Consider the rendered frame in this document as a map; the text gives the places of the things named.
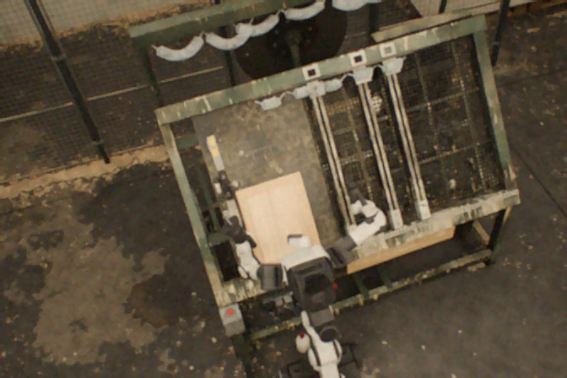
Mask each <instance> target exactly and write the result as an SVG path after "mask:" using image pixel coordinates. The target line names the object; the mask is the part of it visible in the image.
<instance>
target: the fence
mask: <svg viewBox="0 0 567 378"><path fill-rule="evenodd" d="M210 138H214V141H215V144H216V145H214V146H211V144H210V141H209V139H210ZM206 139H207V142H208V144H209V147H210V150H211V153H212V156H213V161H214V164H215V167H216V170H217V172H218V171H220V170H224V164H223V161H222V159H221V156H220V152H219V147H218V145H217V142H216V138H215V136H214V135H213V136H210V137H206ZM216 148H217V150H218V152H219V156H218V157H215V158H214V155H213V149H216ZM226 203H227V206H228V209H229V213H230V216H232V215H237V216H238V218H239V224H241V226H242V223H241V219H240V217H239V214H238V212H237V208H236V206H235V201H234V199H233V200H230V201H228V202H226ZM242 228H243V226H242Z"/></svg>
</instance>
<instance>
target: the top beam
mask: <svg viewBox="0 0 567 378"><path fill-rule="evenodd" d="M487 28H488V27H487V22H486V18H485V14H480V15H478V16H474V17H471V18H468V19H462V20H459V21H456V22H453V24H448V25H445V26H441V27H439V28H436V29H432V30H426V31H424V32H420V33H417V34H415V35H410V36H406V37H403V38H399V39H396V40H391V41H388V42H385V43H382V44H379V45H376V46H370V47H367V48H364V49H361V50H357V51H353V52H350V53H347V55H343V56H340V57H334V58H332V59H328V60H326V61H322V62H317V63H314V64H311V65H308V66H304V67H299V68H296V69H293V70H290V71H287V72H284V73H279V74H276V75H272V76H269V77H265V78H260V79H258V80H255V81H251V82H249V83H245V84H239V85H236V86H234V87H230V89H225V90H222V91H219V92H216V93H213V94H207V95H204V96H201V97H197V98H195V99H192V100H187V101H183V102H181V103H176V104H174V105H168V106H166V107H162V108H159V109H156V110H154V113H155V115H156V118H157V121H158V124H159V126H163V125H166V124H170V123H172V122H175V121H179V120H181V119H184V118H188V117H190V116H195V115H198V114H202V113H204V112H207V111H213V110H217V109H219V108H222V107H226V106H228V105H233V104H236V103H240V102H243V101H246V100H250V97H252V96H254V95H259V94H262V93H266V92H268V91H271V90H275V89H281V87H282V88H283V87H284V86H286V85H290V84H294V83H298V82H300V81H304V80H305V77H304V74H303V71H302V68H307V67H311V66H314V65H318V67H319V71H320V74H321V75H324V74H328V73H332V72H336V71H338V70H343V69H345V68H351V67H352V64H351V61H350V57H349V55H353V53H355V52H358V51H364V55H365V59H366V62H370V61H374V60H377V59H381V51H380V47H379V46H382V45H385V44H388V43H391V42H393V43H394V46H395V50H396V53H398V52H400V51H406V50H409V49H414V50H418V49H421V48H424V47H426V46H432V45H436V44H439V43H441V42H445V41H449V40H453V39H456V38H458V37H462V36H464V35H470V34H473V33H477V32H479V31H482V30H486V29H487ZM383 49H384V52H385V55H388V53H391V52H392V49H391V46H387V47H383Z"/></svg>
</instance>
